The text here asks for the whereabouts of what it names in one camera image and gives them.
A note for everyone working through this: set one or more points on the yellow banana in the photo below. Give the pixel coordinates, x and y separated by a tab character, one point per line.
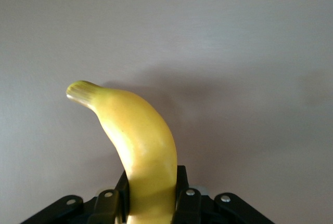
140	141

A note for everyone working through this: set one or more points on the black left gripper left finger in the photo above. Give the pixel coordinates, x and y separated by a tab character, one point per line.
104	208

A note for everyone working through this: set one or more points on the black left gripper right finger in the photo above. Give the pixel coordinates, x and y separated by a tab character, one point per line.
190	208

